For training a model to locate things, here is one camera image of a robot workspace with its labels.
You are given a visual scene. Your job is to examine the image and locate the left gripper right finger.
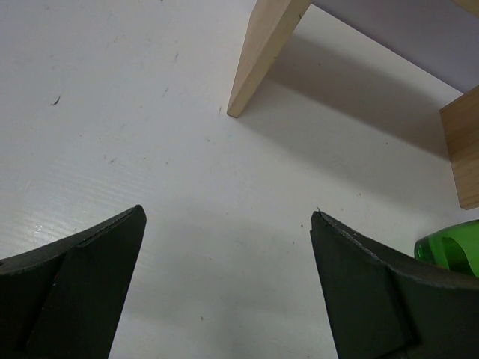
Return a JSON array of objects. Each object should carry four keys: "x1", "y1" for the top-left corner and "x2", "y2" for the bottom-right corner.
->
[{"x1": 311, "y1": 211, "x2": 478, "y2": 358}]

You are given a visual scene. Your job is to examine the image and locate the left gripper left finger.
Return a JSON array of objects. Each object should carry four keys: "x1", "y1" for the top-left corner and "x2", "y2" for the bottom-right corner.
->
[{"x1": 1, "y1": 205, "x2": 147, "y2": 358}]

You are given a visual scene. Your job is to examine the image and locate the wooden two-tier shelf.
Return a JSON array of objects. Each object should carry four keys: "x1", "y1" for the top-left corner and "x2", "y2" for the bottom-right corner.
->
[{"x1": 227, "y1": 1, "x2": 478, "y2": 209}]

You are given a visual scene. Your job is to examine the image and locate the green glass bottle front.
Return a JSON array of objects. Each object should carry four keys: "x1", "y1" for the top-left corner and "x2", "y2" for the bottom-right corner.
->
[{"x1": 414, "y1": 220, "x2": 479, "y2": 277}]

